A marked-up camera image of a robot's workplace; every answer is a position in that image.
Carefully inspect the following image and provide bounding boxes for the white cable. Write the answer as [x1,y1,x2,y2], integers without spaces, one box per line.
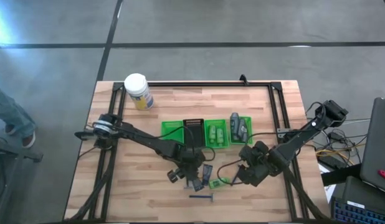
[341,118,371,125]

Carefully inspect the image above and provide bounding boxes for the black stand leg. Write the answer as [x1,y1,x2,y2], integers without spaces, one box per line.
[0,136,44,163]

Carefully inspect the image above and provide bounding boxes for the white wipes canister yellow label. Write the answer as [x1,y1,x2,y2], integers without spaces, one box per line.
[123,73,155,111]

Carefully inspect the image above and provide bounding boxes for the person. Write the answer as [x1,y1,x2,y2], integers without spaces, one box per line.
[0,81,37,149]

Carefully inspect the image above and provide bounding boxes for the black keyboard blue keys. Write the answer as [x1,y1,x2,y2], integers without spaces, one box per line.
[331,197,385,224]

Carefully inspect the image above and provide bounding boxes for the dark grey laptop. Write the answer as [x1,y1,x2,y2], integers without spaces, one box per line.
[359,97,385,195]

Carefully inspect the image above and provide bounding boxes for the black aluminium table frame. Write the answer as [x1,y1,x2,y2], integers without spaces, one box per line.
[86,81,330,223]

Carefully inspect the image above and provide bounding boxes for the black plastic basket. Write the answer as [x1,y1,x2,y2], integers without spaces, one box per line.
[183,118,206,149]

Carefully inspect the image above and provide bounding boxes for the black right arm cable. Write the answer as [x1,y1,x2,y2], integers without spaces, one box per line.
[216,132,285,187]

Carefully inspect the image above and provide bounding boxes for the green plastic basket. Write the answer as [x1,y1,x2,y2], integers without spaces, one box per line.
[229,116,254,145]
[204,119,230,149]
[161,120,184,144]

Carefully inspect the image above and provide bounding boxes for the black flat bar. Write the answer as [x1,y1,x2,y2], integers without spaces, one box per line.
[320,163,362,187]

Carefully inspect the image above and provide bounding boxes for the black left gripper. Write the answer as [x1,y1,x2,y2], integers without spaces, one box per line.
[175,147,206,191]

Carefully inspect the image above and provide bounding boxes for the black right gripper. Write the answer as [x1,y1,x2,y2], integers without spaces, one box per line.
[236,140,274,187]

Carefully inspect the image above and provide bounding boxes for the yellow cable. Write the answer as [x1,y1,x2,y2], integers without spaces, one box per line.
[315,149,352,158]

